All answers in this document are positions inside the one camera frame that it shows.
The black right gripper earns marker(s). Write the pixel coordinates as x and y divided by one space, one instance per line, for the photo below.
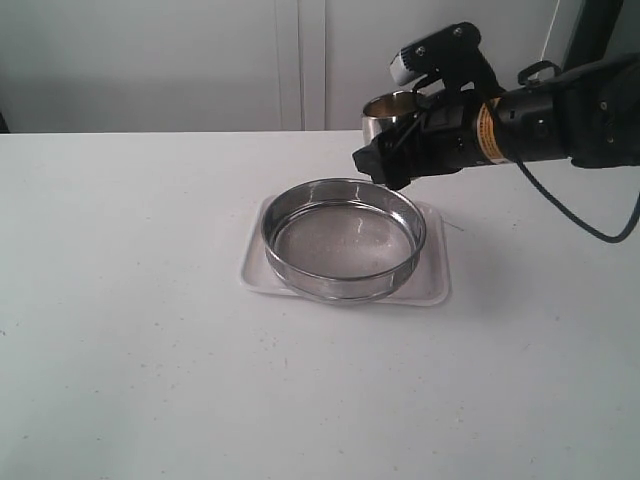
468 119

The stainless steel cup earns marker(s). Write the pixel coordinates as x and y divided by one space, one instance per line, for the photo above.
392 110

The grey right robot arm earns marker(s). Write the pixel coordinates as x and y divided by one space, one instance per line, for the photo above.
597 105

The round steel mesh sieve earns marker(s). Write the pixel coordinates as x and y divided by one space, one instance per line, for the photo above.
343 241

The white rectangular plastic tray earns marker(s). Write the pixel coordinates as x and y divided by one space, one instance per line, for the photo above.
428 286

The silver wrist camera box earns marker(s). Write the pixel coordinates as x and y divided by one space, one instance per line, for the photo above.
410 64

